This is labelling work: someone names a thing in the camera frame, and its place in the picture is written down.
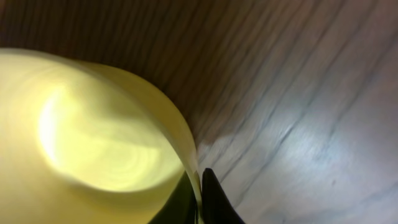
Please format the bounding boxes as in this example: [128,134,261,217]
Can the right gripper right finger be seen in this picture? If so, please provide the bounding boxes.
[201,168,244,224]

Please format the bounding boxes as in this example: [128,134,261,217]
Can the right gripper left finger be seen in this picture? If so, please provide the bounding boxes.
[149,173,197,224]

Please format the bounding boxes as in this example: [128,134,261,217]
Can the yellow small bowl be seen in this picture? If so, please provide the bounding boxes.
[1,49,203,223]

